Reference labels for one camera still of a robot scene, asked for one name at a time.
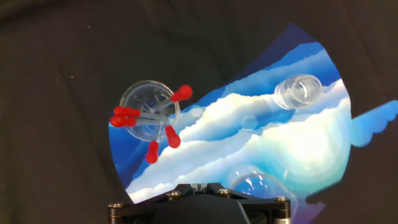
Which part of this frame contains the large glass beaker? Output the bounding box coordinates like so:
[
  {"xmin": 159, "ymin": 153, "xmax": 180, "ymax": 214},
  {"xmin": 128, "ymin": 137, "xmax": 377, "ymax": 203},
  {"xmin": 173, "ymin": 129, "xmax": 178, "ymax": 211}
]
[{"xmin": 229, "ymin": 166, "xmax": 299, "ymax": 218}]

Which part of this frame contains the small glass vial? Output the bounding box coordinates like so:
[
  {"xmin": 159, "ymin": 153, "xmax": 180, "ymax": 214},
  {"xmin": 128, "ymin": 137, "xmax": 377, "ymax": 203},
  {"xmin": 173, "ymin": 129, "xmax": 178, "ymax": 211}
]
[{"xmin": 274, "ymin": 73, "xmax": 323, "ymax": 110}]

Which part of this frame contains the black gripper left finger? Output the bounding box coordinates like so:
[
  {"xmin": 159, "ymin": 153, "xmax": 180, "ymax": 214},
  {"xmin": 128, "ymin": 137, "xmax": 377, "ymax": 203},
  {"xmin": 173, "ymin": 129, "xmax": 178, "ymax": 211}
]
[{"xmin": 108, "ymin": 182, "xmax": 200, "ymax": 224}]

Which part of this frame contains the small glass beaker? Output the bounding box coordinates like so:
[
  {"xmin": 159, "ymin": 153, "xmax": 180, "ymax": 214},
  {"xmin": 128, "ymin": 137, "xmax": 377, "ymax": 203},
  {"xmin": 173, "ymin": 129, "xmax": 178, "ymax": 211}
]
[{"xmin": 119, "ymin": 80, "xmax": 181, "ymax": 142}]

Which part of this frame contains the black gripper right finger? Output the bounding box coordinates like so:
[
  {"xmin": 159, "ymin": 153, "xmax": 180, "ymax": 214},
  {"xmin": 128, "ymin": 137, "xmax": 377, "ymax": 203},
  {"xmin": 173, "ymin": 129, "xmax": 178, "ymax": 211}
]
[{"xmin": 200, "ymin": 182, "xmax": 292, "ymax": 224}]

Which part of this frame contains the black cloth with blue print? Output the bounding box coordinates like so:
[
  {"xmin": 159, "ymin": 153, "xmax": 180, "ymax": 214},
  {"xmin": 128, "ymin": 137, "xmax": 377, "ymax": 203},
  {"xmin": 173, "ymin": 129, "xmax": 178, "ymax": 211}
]
[{"xmin": 0, "ymin": 0, "xmax": 398, "ymax": 224}]

